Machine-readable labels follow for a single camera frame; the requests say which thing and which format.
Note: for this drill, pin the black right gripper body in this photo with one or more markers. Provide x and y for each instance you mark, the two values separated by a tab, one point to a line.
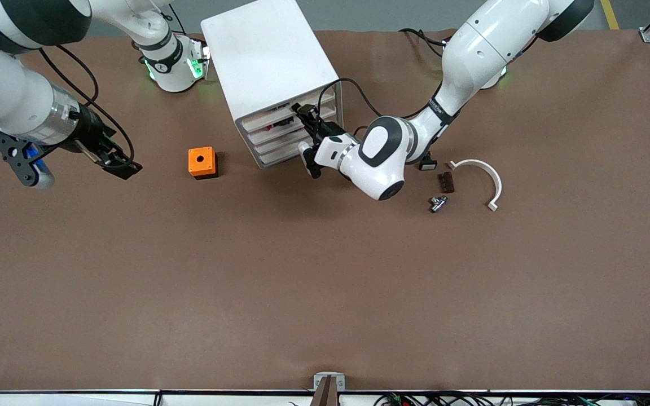
91	133

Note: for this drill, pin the orange button enclosure box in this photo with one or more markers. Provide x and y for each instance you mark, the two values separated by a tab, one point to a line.
201	160

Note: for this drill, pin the brown terminal block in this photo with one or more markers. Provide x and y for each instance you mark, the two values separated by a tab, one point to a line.
448	182

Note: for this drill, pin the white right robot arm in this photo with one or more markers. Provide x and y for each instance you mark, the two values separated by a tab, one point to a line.
9	96

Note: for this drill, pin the black push button switch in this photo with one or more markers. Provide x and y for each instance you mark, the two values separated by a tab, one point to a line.
429	165

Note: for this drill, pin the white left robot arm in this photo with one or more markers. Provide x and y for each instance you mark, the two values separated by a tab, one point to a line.
471	51

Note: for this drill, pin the dark blue electrical component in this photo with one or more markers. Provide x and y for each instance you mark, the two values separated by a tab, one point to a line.
284	120

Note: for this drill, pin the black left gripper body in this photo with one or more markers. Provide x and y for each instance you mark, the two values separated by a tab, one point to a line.
321	134

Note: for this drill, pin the brown tapered post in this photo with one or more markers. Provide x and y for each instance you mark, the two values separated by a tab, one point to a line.
325	395

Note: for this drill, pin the white curved plastic bracket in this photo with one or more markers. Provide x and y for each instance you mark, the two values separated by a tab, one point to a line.
491	172

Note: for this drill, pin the silver metal fitting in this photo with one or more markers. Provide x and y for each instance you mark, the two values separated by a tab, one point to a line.
438	204

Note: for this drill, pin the grey metal bracket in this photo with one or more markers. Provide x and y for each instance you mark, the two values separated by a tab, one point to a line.
320	379

